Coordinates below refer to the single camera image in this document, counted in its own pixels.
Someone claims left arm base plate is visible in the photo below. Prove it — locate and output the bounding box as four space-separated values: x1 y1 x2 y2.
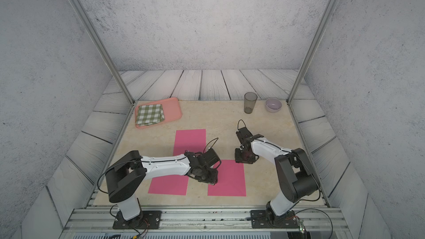
112 211 162 230

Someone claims right aluminium frame post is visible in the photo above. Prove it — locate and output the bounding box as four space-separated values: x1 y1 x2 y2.
287 0 339 105

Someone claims pink paper near left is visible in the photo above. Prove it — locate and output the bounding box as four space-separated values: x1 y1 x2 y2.
148 175 189 196

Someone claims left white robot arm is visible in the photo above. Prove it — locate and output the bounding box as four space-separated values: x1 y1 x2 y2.
104 148 221 221

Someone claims grey translucent cup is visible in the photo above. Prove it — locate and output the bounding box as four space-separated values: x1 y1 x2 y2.
244 92 258 114

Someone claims pink plastic tray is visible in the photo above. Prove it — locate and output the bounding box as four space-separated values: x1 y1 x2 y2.
135 97 182 128

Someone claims front aluminium rail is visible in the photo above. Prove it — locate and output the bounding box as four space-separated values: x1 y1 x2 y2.
64 206 352 239

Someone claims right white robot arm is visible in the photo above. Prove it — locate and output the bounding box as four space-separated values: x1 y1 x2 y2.
235 127 321 219

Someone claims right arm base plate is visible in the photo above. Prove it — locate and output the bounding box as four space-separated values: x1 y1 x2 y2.
250 210 299 229

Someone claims pink square paper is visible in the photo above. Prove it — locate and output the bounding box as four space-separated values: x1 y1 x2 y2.
208 160 246 197

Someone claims lilac bowl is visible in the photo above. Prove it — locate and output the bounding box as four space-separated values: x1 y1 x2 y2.
265 98 282 113

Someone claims pink paper far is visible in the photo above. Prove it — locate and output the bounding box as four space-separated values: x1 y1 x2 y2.
173 129 207 156

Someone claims green checkered cloth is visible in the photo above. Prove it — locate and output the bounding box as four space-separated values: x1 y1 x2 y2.
136 104 165 126

